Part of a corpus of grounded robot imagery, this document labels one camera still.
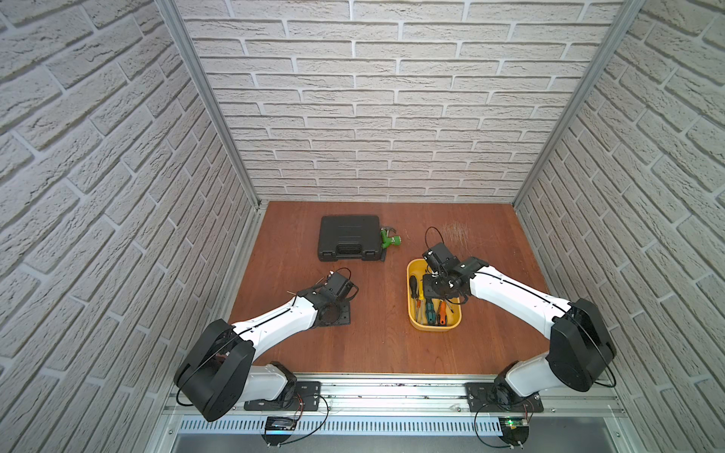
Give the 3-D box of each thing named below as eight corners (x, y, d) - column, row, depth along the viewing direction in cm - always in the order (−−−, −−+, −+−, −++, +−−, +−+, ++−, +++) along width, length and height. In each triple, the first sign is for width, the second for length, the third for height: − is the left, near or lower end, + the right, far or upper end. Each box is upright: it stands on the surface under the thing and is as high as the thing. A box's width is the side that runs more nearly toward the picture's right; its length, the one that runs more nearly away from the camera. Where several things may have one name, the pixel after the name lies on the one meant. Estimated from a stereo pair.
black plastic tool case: (318, 262, 102) (315, 253, 98) (323, 224, 114) (321, 215, 110) (380, 262, 103) (381, 253, 98) (380, 224, 114) (380, 215, 110)
